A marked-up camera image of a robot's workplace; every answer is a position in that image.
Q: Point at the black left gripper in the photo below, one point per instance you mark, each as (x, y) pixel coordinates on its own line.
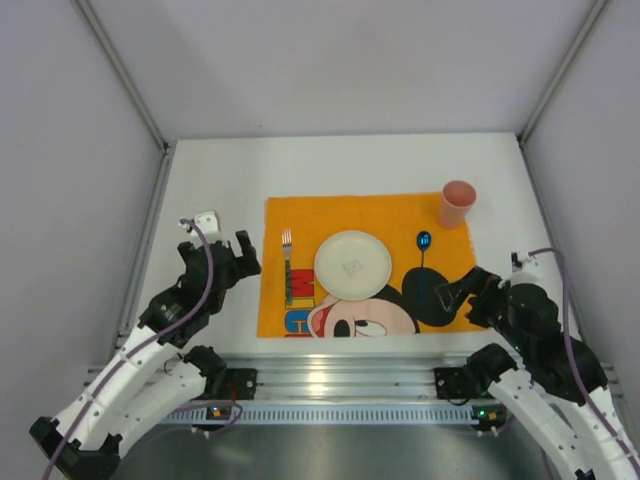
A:
(220, 258)

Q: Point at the blue metal spoon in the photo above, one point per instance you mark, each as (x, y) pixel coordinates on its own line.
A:
(423, 242)

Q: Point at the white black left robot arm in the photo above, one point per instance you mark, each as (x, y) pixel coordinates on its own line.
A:
(156, 371)

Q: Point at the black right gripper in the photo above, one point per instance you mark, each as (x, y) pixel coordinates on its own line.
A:
(480, 288)

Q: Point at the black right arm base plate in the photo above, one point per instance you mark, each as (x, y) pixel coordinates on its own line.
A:
(456, 384)

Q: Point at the right aluminium frame post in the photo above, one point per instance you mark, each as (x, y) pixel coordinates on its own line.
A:
(595, 13)

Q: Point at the cream round plate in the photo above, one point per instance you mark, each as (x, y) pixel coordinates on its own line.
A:
(352, 265)

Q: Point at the orange cartoon mouse placemat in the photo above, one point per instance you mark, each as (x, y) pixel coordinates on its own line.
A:
(395, 220)

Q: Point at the aluminium mounting rail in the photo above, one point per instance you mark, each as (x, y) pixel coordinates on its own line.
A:
(343, 378)

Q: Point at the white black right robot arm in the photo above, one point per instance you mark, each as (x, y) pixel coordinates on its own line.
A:
(553, 384)

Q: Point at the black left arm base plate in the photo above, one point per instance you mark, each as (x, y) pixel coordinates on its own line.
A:
(231, 384)

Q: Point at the perforated grey cable duct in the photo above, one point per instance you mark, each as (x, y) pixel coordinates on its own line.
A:
(340, 414)

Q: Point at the pink plastic cup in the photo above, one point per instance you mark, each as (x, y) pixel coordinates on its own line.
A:
(457, 199)

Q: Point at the left aluminium frame post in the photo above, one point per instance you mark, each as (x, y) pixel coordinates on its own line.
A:
(100, 34)

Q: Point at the silver fork patterned handle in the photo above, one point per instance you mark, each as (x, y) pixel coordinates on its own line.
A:
(287, 250)

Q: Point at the aluminium frame post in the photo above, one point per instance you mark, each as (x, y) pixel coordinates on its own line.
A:
(100, 34)
(595, 13)

